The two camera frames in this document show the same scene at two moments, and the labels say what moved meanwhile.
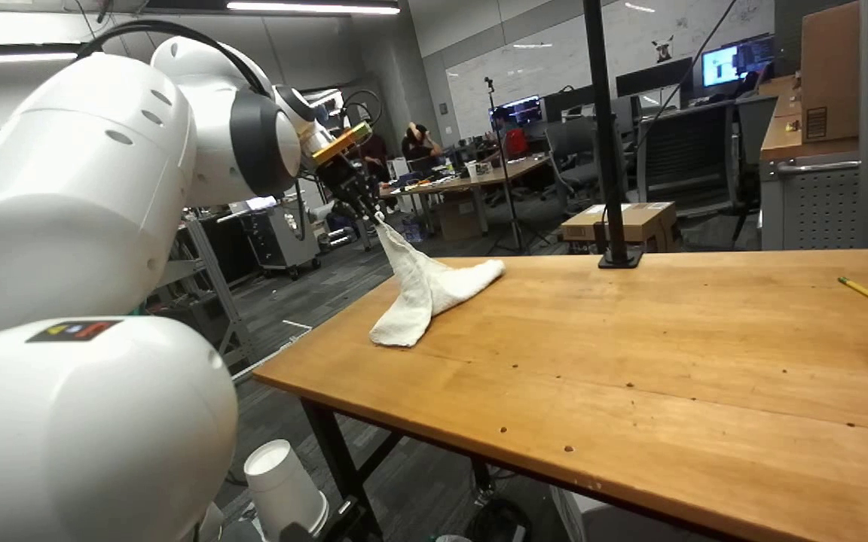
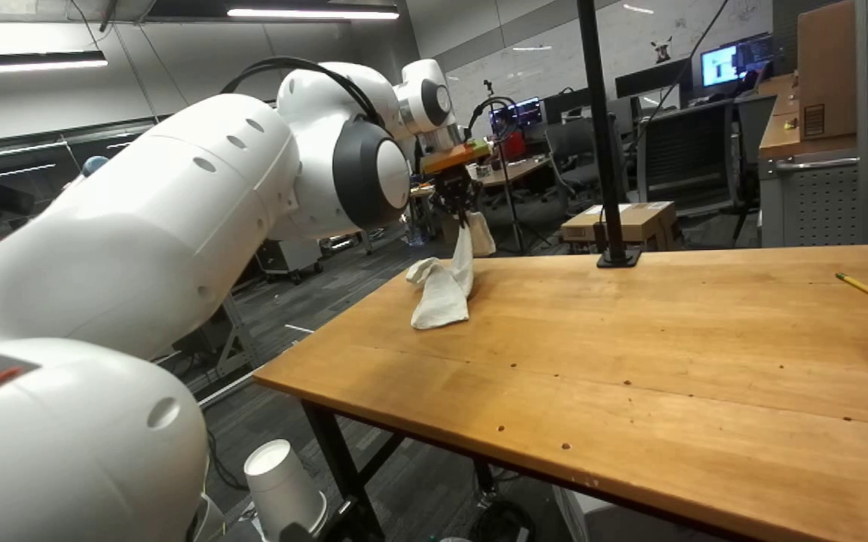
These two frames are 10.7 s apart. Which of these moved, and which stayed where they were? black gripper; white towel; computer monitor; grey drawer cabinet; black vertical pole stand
Moved: white towel; black gripper
Stayed: grey drawer cabinet; computer monitor; black vertical pole stand
